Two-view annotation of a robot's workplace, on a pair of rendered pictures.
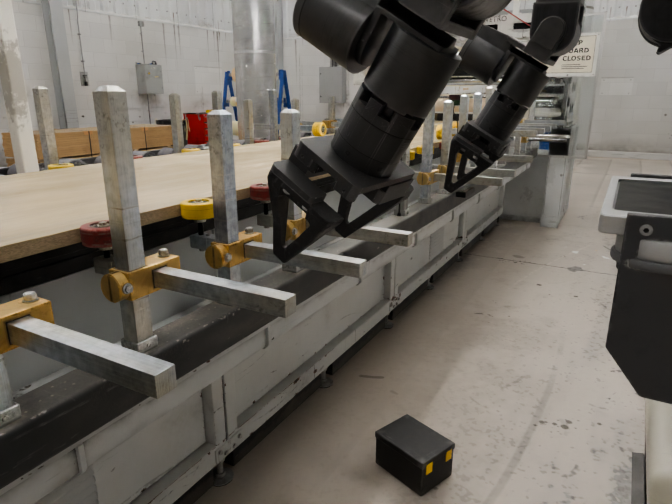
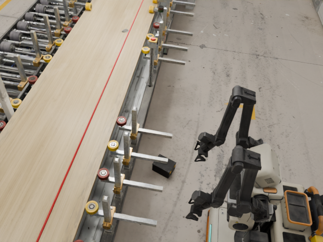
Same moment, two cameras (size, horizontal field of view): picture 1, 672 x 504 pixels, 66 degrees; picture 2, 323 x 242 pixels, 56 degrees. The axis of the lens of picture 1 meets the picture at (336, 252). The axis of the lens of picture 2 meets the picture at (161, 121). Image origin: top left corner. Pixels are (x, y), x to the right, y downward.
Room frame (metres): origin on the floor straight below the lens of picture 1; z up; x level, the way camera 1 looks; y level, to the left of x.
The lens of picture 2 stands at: (-0.22, 0.57, 2.69)
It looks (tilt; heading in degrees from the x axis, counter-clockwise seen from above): 47 degrees down; 335
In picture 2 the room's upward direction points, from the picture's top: 6 degrees clockwise
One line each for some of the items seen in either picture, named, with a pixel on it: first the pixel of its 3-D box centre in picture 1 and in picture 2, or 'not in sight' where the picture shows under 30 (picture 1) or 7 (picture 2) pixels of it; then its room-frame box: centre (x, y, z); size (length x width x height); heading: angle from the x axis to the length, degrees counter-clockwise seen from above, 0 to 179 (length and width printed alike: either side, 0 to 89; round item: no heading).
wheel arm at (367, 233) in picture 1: (329, 229); (145, 131); (1.27, 0.02, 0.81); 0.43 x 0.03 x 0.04; 61
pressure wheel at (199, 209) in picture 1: (200, 224); (113, 148); (1.15, 0.31, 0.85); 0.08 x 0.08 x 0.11
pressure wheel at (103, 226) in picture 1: (106, 251); (103, 176); (0.93, 0.43, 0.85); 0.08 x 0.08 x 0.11
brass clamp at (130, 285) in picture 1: (142, 276); (118, 183); (0.86, 0.34, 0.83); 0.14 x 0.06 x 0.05; 151
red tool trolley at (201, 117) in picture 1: (205, 133); not in sight; (10.46, 2.58, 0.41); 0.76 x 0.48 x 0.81; 158
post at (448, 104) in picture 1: (445, 155); (159, 42); (2.37, -0.50, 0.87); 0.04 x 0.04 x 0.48; 61
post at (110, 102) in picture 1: (126, 235); (118, 180); (0.84, 0.35, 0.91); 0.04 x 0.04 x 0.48; 61
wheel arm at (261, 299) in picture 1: (185, 283); (131, 184); (0.84, 0.26, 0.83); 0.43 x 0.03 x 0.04; 61
